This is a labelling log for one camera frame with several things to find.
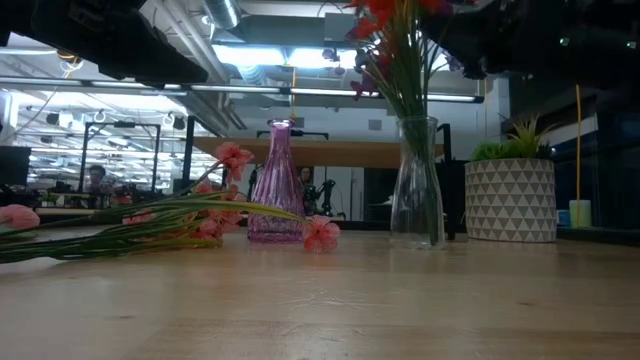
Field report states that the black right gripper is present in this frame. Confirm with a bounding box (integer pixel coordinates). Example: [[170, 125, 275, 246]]
[[424, 0, 601, 86]]

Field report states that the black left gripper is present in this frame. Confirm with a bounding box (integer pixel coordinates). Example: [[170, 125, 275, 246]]
[[29, 0, 209, 89]]

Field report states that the red artificial flower bunch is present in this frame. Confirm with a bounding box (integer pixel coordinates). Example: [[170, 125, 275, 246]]
[[344, 0, 451, 241]]

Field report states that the pink artificial flower bunch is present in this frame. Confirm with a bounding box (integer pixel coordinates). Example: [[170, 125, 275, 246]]
[[0, 141, 344, 265]]

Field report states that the orange artificial tulip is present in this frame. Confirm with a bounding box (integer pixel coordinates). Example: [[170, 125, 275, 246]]
[[121, 209, 155, 226]]

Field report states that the pink ribbed glass vase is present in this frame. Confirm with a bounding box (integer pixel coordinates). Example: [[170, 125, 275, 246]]
[[247, 118, 307, 245]]

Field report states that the clear glass vase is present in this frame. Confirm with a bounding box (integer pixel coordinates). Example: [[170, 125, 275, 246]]
[[389, 115, 447, 250]]

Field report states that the pink artificial tulip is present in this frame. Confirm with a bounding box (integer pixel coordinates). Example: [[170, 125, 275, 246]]
[[0, 203, 42, 232]]

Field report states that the wooden shelf with black legs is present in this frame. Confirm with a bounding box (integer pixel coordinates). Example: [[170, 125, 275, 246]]
[[182, 115, 454, 241]]

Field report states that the long ceiling light fixture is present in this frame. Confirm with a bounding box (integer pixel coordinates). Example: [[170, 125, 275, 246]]
[[188, 83, 485, 105]]

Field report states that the succulent in triangle-patterned pot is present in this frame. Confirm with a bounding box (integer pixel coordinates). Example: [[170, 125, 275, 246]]
[[464, 115, 558, 244]]

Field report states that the dark computer monitor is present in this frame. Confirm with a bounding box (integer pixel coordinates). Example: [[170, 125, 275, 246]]
[[0, 145, 32, 187]]

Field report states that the pale green cup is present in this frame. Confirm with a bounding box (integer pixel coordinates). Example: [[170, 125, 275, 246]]
[[568, 199, 593, 229]]

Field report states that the silver ceiling duct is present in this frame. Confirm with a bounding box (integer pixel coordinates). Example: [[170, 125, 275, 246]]
[[202, 0, 241, 31]]

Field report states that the black background rig frame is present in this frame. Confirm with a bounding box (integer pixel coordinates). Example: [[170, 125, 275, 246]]
[[78, 121, 162, 195]]

